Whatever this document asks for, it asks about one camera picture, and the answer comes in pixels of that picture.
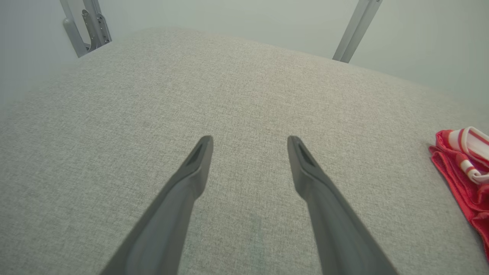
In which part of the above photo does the slanted grey metal frame bar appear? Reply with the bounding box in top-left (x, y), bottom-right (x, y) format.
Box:
top-left (332, 0), bottom-right (382, 63)

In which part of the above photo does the grey metal frame bracket leg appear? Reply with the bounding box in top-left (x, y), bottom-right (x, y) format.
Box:
top-left (59, 0), bottom-right (112, 58)

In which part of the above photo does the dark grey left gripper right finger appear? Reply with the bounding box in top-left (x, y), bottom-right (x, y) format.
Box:
top-left (287, 135), bottom-right (400, 275)

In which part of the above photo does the red t-shirt with white trim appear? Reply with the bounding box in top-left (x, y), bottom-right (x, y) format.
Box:
top-left (428, 126), bottom-right (489, 264)

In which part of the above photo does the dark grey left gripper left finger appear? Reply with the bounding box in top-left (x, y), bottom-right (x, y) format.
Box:
top-left (99, 135), bottom-right (214, 275)

